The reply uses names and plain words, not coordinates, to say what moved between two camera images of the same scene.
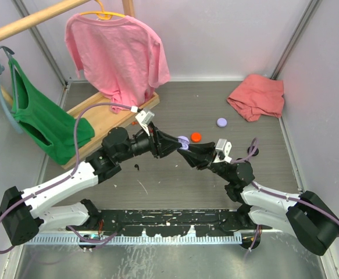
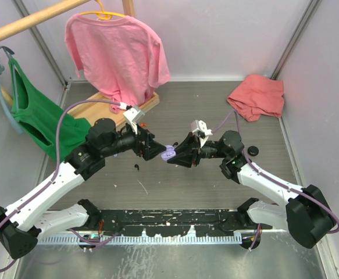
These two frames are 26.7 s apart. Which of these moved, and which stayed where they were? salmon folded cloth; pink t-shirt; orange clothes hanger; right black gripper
Moved: right black gripper
Stayed: orange clothes hanger; pink t-shirt; salmon folded cloth
